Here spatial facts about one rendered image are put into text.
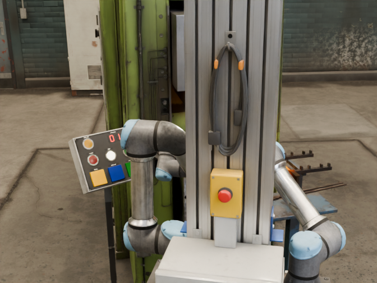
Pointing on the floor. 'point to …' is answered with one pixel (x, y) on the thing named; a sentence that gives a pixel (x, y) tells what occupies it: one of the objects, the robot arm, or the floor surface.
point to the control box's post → (110, 234)
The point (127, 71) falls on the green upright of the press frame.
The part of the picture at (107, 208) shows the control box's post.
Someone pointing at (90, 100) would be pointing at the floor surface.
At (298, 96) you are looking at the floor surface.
